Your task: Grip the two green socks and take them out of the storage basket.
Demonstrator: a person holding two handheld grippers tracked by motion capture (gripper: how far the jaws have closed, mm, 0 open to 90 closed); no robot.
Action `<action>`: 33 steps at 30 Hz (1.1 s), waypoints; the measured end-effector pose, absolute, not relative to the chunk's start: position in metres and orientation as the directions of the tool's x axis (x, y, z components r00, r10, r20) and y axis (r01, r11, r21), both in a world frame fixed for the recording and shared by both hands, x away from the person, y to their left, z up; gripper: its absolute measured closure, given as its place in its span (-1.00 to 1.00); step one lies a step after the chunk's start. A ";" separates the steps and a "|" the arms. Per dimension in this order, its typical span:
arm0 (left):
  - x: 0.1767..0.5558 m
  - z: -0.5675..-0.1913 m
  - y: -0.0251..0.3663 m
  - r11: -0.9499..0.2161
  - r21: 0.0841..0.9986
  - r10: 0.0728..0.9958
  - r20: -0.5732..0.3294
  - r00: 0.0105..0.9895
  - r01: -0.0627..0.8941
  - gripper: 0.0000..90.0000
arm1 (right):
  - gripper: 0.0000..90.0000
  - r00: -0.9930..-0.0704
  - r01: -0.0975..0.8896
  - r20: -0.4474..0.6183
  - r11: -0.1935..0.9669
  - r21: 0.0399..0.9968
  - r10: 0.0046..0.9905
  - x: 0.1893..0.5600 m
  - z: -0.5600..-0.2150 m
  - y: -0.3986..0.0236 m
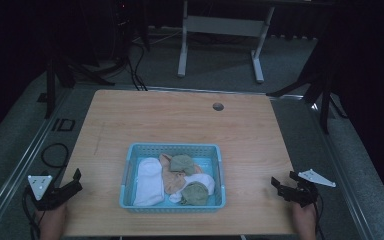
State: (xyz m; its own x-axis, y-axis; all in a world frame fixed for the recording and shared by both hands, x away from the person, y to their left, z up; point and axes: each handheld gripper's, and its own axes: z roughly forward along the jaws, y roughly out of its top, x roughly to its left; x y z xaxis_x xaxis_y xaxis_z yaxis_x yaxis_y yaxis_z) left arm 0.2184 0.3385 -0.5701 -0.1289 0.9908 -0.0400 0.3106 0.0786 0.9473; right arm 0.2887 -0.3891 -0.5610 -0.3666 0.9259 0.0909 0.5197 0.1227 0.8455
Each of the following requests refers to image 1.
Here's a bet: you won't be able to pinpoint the black metal stand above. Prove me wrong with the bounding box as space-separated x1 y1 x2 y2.
44 56 116 120
266 31 349 135

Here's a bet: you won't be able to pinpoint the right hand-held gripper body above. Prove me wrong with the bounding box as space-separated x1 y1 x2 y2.
279 168 337 208

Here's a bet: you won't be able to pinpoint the beige sock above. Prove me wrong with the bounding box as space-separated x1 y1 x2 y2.
158 152 204 196

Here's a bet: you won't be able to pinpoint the person's left hand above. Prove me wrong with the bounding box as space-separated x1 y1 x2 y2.
34 201 69 240

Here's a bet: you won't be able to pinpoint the person's right hand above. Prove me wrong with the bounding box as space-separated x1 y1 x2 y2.
291 200 318 240

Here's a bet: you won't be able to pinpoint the large white sock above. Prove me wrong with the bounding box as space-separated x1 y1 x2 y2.
133 157 165 207

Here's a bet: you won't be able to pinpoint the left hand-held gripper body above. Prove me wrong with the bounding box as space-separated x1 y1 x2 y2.
24 173 69 212

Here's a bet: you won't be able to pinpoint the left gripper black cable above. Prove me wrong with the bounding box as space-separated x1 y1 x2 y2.
21 186 43 240

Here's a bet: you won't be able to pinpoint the white metal desk frame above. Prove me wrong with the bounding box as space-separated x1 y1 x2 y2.
177 0 276 84

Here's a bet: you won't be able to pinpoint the blue plastic basket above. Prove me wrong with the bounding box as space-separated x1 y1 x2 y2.
118 142 227 214

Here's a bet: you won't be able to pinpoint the green rolled sock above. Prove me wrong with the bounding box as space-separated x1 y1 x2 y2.
169 153 196 177
180 181 210 206

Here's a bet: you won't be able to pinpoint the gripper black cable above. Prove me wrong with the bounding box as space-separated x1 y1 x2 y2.
313 193 326 240
21 186 43 240

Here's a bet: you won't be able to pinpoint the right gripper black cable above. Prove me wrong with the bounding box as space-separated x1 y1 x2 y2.
313 193 326 240

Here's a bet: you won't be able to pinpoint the black floor cables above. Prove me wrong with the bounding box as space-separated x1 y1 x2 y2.
126 43 149 92

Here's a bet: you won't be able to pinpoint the small white sock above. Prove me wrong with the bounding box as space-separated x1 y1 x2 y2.
168 173 216 204

